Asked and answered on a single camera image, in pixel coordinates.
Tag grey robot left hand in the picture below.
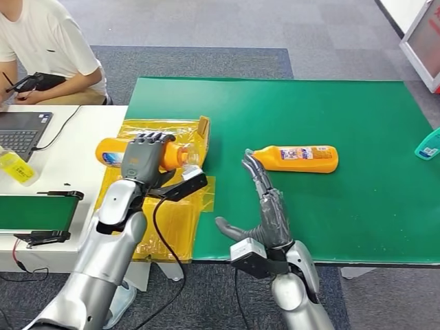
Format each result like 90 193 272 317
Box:
120 132 177 188

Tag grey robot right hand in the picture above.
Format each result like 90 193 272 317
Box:
215 148 295 250

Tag person's left hand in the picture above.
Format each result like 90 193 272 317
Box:
15 89 42 106

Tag black handheld controller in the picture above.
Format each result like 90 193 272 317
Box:
2 71 66 95

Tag orange bottle blue label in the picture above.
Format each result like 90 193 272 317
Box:
95 136 200 172

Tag orange bottle white label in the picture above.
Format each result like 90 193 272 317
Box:
245 145 340 175

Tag yellow transparent bottle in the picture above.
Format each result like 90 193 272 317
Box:
0 146 38 187

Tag teal bottle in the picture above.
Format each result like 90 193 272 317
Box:
414 127 440 161

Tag dark grey laptop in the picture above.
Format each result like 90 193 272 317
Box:
0 111 54 162

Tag person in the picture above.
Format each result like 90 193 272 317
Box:
0 0 114 107

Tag green table mat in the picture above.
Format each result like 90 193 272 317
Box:
124 76 440 265

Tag white table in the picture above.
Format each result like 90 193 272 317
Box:
0 104 151 292

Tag yellow plastic covered sheet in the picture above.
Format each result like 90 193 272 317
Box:
94 115 217 264

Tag small green belt conveyor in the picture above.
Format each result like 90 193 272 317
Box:
0 190 85 249

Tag white translucent plastic cover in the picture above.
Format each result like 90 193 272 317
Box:
102 280 137 330

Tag white framed display board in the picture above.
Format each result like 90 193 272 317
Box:
399 0 440 94

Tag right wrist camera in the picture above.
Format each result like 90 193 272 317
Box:
229 236 290 280

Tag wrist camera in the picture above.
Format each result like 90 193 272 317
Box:
229 236 290 280
147 164 208 204

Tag black laptop cable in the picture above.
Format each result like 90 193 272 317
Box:
31 105 82 151

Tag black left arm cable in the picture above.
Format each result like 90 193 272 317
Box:
132 195 188 330

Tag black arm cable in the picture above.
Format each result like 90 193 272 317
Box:
235 268 250 330
132 195 188 330

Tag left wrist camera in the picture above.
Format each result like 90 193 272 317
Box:
147 164 208 204

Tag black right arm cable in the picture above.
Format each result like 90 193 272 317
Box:
235 268 250 330

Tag red black power cable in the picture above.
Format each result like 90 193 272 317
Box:
0 237 49 283

